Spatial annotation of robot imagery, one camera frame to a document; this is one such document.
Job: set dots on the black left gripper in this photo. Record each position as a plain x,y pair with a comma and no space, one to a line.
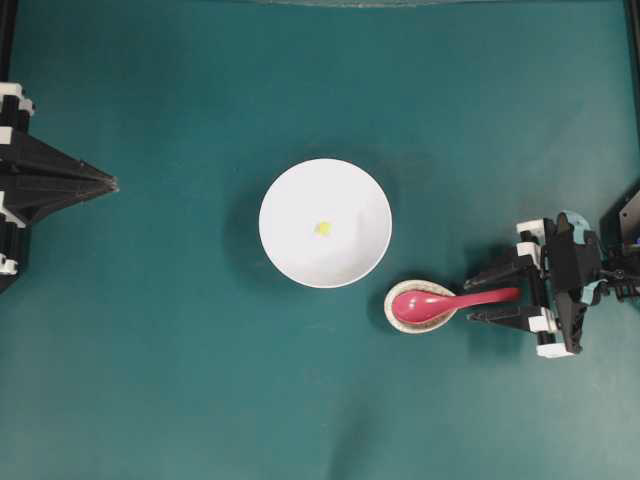
26,203

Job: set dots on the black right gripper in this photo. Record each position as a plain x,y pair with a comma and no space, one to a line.
565,253

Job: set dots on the pink plastic spoon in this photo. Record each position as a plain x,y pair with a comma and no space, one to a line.
440,302

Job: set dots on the yellow hexagonal prism block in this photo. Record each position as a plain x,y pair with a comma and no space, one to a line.
323,228

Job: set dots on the white bowl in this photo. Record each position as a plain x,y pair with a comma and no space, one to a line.
328,190

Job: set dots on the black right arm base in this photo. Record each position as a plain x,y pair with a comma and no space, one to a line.
619,233

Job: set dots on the speckled spoon rest dish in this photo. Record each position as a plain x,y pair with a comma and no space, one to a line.
421,285

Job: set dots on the black aluminium frame rail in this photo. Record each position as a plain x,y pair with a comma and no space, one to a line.
8,15

